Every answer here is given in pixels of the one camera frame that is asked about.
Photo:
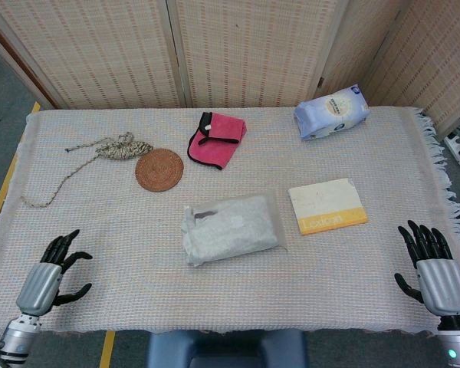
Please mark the blue and white tissue pack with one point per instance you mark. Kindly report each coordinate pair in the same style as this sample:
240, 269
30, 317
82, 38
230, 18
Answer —
331, 111

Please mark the woven fringed tablecloth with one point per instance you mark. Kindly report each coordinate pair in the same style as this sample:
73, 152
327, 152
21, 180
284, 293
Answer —
99, 230

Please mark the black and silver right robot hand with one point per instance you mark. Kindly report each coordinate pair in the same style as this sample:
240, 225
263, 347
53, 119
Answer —
442, 283

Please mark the pink pouch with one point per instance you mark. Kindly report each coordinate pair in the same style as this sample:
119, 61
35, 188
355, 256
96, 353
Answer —
222, 134

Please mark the white device on floor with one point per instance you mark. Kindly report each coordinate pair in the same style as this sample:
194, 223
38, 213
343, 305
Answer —
458, 147

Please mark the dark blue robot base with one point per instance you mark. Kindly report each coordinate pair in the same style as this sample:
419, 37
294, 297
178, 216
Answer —
226, 349

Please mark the small metal screen hinge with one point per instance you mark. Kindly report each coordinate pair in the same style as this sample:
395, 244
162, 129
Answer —
321, 81

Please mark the round brown woven coaster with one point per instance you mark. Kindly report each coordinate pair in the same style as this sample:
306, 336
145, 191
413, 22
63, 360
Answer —
159, 169

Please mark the bamboo folding screen panel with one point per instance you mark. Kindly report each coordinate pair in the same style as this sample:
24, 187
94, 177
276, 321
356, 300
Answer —
352, 46
253, 50
99, 50
437, 57

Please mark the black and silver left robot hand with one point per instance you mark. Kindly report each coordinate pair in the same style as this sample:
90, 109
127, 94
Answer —
38, 285

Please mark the transparent plastic bag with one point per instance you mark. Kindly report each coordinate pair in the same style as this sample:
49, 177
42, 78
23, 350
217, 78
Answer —
235, 220

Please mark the white clothes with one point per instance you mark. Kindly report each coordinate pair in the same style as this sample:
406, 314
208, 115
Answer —
222, 239

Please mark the white and yellow book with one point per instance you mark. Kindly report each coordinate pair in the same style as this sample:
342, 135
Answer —
326, 203

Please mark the yellow floor tape strip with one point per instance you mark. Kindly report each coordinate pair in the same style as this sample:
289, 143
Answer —
4, 191
107, 350

